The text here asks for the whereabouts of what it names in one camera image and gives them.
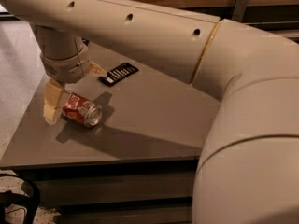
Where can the right metal rail bracket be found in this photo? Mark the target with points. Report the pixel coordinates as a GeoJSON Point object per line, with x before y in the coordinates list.
{"type": "Point", "coordinates": [239, 10]}

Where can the grey cabinet with drawers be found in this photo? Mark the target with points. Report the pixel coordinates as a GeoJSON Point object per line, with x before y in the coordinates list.
{"type": "Point", "coordinates": [151, 124]}

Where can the grey drawer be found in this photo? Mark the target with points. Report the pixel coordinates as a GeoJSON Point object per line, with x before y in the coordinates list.
{"type": "Point", "coordinates": [63, 191]}
{"type": "Point", "coordinates": [146, 214]}

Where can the black chair part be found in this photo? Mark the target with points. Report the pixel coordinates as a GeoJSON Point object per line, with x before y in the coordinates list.
{"type": "Point", "coordinates": [30, 203]}

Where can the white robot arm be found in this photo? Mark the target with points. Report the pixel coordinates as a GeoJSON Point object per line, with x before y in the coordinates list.
{"type": "Point", "coordinates": [248, 172]}

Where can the lower grey drawer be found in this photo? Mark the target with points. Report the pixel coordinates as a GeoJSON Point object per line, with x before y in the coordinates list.
{"type": "Point", "coordinates": [146, 214]}

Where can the upper grey drawer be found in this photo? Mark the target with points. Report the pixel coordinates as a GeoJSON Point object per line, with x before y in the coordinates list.
{"type": "Point", "coordinates": [63, 191]}

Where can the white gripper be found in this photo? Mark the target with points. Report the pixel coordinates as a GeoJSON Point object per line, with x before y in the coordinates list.
{"type": "Point", "coordinates": [65, 69]}

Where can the black snack packet with stripes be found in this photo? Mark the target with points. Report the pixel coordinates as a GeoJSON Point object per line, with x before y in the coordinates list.
{"type": "Point", "coordinates": [118, 74]}

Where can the red coke can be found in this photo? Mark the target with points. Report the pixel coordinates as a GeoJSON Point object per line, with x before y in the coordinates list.
{"type": "Point", "coordinates": [82, 110]}

